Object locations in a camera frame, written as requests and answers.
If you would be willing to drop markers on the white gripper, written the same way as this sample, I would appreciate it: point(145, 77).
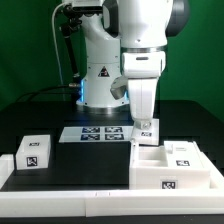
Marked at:
point(142, 94)

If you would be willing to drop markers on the white door panel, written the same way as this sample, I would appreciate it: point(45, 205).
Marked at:
point(146, 137)

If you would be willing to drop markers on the white cabinet body box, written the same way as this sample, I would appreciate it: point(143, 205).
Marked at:
point(148, 169)

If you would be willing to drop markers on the small white door part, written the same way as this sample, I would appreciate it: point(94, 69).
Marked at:
point(182, 154)

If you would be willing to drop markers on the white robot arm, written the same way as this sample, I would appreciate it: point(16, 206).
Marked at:
point(125, 44)

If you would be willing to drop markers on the small white box part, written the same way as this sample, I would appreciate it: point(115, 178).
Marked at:
point(33, 152)

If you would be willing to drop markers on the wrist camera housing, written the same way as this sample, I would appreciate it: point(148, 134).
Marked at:
point(119, 87)

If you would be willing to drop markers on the white marker base plate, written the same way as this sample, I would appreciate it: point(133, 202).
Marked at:
point(96, 134)

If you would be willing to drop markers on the white U-shaped frame fence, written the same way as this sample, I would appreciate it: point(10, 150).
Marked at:
point(111, 202)

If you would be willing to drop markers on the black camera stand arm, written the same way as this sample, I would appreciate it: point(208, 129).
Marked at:
point(70, 40)

